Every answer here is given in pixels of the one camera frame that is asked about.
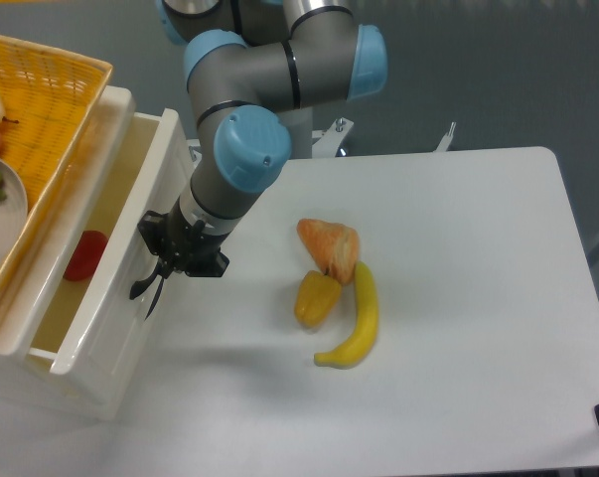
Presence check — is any red bell pepper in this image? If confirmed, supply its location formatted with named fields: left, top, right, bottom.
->
left=64, top=230, right=107, bottom=282

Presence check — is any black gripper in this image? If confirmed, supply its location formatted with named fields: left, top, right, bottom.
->
left=137, top=202, right=228, bottom=320

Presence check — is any yellow bell pepper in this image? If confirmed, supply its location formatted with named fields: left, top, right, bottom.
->
left=294, top=270, right=342, bottom=328

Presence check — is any white plate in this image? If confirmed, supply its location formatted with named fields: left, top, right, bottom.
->
left=0, top=159, right=28, bottom=266

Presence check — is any orange croissant bread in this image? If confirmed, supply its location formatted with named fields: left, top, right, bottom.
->
left=296, top=218, right=361, bottom=285

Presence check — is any white top drawer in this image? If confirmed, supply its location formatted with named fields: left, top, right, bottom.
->
left=46, top=109, right=193, bottom=419

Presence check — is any white drawer cabinet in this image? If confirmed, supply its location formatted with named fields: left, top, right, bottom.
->
left=0, top=86, right=135, bottom=415

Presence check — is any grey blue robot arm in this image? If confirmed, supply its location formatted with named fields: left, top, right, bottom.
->
left=129, top=1, right=388, bottom=298

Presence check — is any yellow banana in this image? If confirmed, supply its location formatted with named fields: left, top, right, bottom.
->
left=313, top=261, right=379, bottom=369

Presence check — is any black drawer handle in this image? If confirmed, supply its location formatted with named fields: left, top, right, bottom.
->
left=129, top=263, right=160, bottom=300

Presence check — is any yellow woven basket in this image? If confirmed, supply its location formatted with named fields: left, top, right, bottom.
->
left=0, top=35, right=113, bottom=326

